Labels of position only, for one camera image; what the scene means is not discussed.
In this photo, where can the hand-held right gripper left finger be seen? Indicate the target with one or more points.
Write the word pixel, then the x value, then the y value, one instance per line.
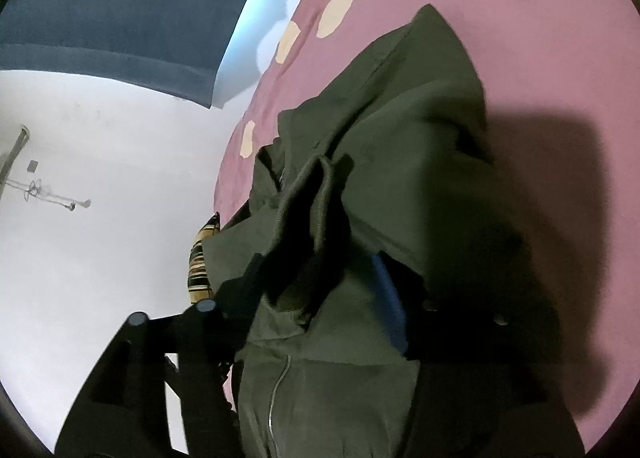
pixel 200 333

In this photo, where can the dark green zip jacket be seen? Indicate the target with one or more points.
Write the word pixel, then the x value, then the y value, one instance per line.
pixel 400 137

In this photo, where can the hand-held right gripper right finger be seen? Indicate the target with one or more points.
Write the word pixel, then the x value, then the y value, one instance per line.
pixel 391 305

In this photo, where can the small grey wall plate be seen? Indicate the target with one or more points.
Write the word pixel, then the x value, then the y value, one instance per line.
pixel 32 166

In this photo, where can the pink dotted bed sheet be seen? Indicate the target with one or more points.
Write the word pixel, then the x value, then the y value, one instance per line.
pixel 525 37

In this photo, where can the yellow black striped cloth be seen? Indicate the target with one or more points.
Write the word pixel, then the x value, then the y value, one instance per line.
pixel 201 268

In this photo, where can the blue curtain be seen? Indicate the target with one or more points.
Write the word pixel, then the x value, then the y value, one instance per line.
pixel 125 12

